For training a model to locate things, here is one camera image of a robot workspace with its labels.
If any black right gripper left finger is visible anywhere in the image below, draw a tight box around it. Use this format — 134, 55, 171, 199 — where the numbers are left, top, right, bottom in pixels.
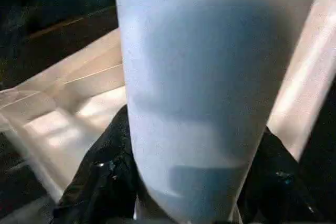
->
51, 106, 140, 224

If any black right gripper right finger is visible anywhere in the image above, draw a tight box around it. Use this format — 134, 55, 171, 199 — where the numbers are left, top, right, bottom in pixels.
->
237, 127, 329, 224

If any white plastic table leg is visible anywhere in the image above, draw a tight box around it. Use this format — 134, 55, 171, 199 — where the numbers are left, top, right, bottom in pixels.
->
113, 0, 329, 224

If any black work mat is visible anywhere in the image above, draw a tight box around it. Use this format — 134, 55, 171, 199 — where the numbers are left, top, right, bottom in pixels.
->
0, 0, 336, 224

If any white plastic table top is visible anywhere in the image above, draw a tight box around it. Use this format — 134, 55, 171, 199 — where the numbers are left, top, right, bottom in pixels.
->
0, 0, 336, 204

